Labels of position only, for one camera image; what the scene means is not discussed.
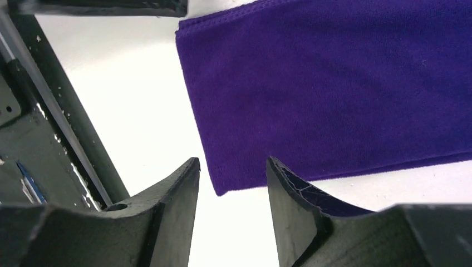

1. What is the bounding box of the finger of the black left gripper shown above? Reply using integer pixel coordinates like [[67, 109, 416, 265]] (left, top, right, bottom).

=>
[[7, 0, 188, 18]]

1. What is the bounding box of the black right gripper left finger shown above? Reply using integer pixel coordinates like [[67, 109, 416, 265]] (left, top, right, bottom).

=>
[[1, 157, 200, 266]]

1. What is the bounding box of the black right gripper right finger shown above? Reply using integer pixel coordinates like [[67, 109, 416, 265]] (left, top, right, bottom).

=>
[[266, 157, 471, 266]]

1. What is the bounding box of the purple cloth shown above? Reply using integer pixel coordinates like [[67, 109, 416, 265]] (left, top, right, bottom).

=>
[[176, 1, 471, 196]]

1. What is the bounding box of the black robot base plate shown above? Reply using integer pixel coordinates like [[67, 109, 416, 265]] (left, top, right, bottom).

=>
[[1, 9, 129, 218]]

